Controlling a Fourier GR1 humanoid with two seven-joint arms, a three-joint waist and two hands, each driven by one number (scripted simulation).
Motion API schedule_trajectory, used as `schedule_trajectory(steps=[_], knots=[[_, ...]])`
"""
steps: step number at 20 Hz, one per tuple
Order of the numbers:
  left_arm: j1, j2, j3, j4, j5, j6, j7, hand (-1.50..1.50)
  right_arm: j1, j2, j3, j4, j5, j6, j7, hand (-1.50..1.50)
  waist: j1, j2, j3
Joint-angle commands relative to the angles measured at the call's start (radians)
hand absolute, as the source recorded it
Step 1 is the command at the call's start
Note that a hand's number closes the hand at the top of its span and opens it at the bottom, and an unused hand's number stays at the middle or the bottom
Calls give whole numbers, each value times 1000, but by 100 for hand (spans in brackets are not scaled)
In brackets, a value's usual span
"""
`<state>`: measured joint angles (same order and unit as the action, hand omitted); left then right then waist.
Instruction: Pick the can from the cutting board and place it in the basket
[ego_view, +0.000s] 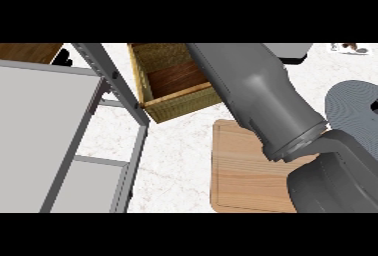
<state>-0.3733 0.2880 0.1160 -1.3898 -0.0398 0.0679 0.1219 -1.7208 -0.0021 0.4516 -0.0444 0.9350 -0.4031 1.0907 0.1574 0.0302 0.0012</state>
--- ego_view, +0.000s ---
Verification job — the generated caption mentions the wicker basket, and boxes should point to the wicker basket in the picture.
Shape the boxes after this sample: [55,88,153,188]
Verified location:
[128,42,225,125]

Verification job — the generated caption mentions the grey appliance with black base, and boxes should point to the grey appliance with black base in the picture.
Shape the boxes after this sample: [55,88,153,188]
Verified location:
[262,42,315,66]

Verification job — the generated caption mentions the brown wooden board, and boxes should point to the brown wooden board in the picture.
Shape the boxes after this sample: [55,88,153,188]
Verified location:
[0,42,66,65]

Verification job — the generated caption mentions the grey rounded ribbed object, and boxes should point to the grey rounded ribbed object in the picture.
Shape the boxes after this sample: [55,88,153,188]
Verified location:
[324,79,378,162]

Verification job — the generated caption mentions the pale wooden cutting board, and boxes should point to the pale wooden cutting board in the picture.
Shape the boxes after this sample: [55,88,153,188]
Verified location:
[210,118,323,214]

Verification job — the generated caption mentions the small white and brown object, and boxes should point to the small white and brown object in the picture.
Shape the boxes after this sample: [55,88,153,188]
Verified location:
[328,42,374,55]

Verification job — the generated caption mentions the small black object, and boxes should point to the small black object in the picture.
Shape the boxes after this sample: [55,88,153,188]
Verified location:
[51,47,76,67]

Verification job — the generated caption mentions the grey metal shelf rack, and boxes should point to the grey metal shelf rack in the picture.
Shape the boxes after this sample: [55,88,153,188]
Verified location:
[0,42,153,214]

